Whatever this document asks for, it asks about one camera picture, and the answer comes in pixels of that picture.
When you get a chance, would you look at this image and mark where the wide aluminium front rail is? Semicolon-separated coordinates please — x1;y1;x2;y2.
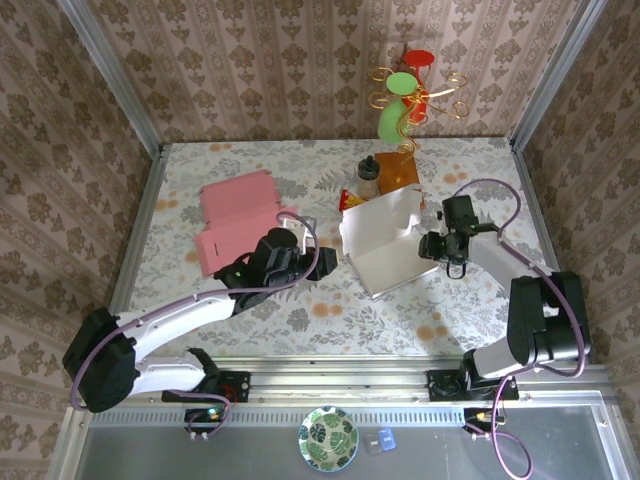
69;355;617;407

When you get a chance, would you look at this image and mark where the green paper goblet cutout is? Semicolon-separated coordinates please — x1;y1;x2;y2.
377;71;420;145

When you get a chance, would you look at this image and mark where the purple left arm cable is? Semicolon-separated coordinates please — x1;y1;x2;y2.
68;213;321;441

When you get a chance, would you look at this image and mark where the aluminium frame bar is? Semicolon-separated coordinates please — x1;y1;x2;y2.
45;405;91;480
509;139;591;366
597;394;629;480
93;143;169;369
508;0;610;151
54;0;165;157

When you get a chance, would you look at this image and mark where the grey metal shelf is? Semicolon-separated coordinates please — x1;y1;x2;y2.
74;419;619;480

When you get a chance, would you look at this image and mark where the pink paper box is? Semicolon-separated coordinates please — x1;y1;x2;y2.
193;171;301;277

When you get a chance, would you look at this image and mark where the green leaf pattern bowl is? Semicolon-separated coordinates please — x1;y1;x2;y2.
298;405;360;472

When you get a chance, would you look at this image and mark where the glass jar black lid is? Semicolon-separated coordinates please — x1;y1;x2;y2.
356;155;382;199

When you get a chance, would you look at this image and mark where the red paper goblet cutout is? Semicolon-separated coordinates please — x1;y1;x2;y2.
399;48;435;124

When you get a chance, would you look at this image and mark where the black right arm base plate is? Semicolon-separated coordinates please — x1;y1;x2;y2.
427;369;520;402

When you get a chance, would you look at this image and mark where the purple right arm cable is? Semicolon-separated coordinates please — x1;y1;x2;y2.
452;178;587;480

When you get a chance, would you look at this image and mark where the slotted grey cable duct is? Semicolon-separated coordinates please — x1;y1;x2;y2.
87;407;609;426

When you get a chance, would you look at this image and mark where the small black controller board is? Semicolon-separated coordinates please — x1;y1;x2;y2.
184;407;226;434
463;407;504;434

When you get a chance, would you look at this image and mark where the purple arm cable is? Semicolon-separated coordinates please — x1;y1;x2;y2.
68;213;321;441
452;178;587;480

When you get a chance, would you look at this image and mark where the floral table cover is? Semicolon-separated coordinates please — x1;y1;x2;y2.
117;138;561;359

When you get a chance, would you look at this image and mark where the gold wire stand wooden base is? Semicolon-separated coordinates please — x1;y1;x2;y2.
368;64;469;197

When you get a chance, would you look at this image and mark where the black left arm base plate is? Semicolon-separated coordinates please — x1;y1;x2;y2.
160;369;251;404

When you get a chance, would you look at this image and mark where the red snack packet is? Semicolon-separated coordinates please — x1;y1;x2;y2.
339;188;369;211

